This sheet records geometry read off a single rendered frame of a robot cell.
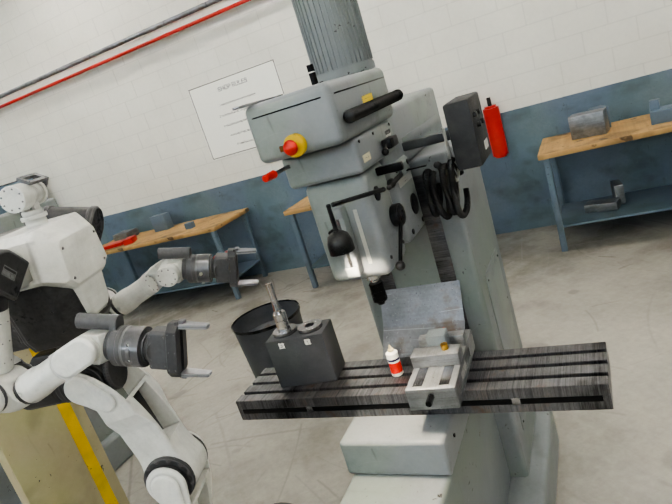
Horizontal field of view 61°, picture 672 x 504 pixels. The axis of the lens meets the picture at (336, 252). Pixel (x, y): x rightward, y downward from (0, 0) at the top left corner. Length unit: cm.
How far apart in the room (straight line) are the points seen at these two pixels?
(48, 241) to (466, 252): 135
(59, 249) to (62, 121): 709
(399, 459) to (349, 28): 131
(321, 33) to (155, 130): 582
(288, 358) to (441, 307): 59
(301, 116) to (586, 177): 465
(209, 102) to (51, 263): 562
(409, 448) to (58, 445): 179
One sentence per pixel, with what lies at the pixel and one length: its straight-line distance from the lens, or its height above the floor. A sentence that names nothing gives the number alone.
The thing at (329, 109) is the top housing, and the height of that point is 182.
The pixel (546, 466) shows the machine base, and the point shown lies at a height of 19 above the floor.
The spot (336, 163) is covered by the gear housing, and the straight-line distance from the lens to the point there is 159.
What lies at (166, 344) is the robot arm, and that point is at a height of 148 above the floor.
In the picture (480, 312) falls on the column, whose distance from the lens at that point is 219.
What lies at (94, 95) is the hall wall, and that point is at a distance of 808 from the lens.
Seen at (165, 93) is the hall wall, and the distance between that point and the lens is 735.
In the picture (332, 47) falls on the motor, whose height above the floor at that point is 199.
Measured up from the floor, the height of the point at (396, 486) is 73.
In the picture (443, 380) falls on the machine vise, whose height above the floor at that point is 100.
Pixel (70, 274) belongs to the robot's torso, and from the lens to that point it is 152.
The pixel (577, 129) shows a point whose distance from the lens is 532.
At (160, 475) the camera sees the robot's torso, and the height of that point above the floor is 105.
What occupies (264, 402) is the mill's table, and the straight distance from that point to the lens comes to 210.
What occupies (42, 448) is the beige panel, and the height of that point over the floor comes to 77.
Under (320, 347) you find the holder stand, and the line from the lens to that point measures 199.
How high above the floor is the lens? 186
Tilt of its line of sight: 15 degrees down
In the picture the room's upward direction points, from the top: 18 degrees counter-clockwise
